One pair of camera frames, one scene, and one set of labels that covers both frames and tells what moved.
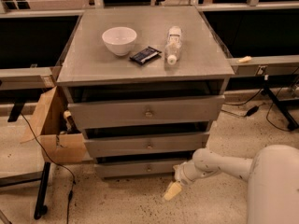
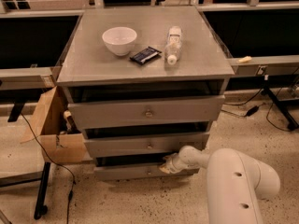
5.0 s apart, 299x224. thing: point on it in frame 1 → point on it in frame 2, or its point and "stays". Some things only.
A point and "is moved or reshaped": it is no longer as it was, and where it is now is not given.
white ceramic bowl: [119, 40] stays
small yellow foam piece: [245, 59] stays
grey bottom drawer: [135, 168] is moved or reshaped
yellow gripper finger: [173, 191] → [164, 170]
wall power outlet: [262, 69] stays
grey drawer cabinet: [143, 84] stays
